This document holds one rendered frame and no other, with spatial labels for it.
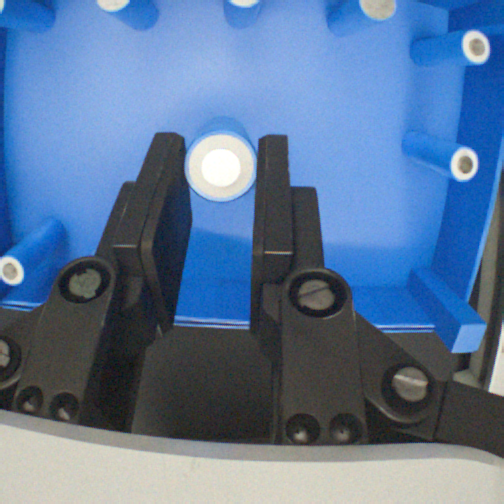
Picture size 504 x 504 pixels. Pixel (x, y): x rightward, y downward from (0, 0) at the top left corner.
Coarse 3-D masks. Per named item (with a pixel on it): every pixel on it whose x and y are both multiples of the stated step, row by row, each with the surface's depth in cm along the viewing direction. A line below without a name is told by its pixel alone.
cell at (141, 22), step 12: (96, 0) 14; (108, 0) 15; (120, 0) 15; (132, 0) 15; (144, 0) 17; (108, 12) 15; (120, 12) 15; (132, 12) 16; (144, 12) 17; (156, 12) 20; (132, 24) 18; (144, 24) 19
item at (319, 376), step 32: (288, 288) 7; (320, 288) 7; (288, 320) 6; (320, 320) 6; (352, 320) 6; (288, 352) 6; (320, 352) 6; (352, 352) 6; (288, 384) 6; (320, 384) 6; (352, 384) 6; (288, 416) 5; (320, 416) 5; (352, 416) 5
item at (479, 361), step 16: (496, 208) 65; (496, 224) 66; (496, 240) 67; (496, 256) 67; (496, 272) 69; (480, 288) 75; (496, 288) 70; (480, 304) 76; (496, 304) 71; (496, 320) 73; (480, 352) 77; (480, 368) 77
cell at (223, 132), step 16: (208, 128) 10; (224, 128) 10; (240, 128) 11; (192, 144) 10; (208, 144) 10; (224, 144) 10; (240, 144) 10; (192, 160) 10; (208, 160) 9; (224, 160) 10; (240, 160) 10; (256, 160) 10; (192, 176) 10; (208, 176) 10; (224, 176) 10; (240, 176) 10; (208, 192) 10; (224, 192) 10; (240, 192) 10
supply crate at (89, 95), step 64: (64, 0) 20; (192, 0) 20; (320, 0) 21; (448, 0) 19; (0, 64) 20; (64, 64) 21; (128, 64) 21; (192, 64) 22; (256, 64) 22; (320, 64) 22; (384, 64) 22; (0, 128) 22; (64, 128) 23; (128, 128) 23; (192, 128) 23; (256, 128) 23; (320, 128) 23; (384, 128) 24; (448, 128) 24; (0, 192) 23; (64, 192) 24; (192, 192) 25; (320, 192) 25; (384, 192) 25; (448, 192) 25; (0, 256) 23; (64, 256) 26; (192, 256) 26; (384, 256) 27; (448, 256) 25; (192, 320) 22; (384, 320) 23; (448, 320) 22
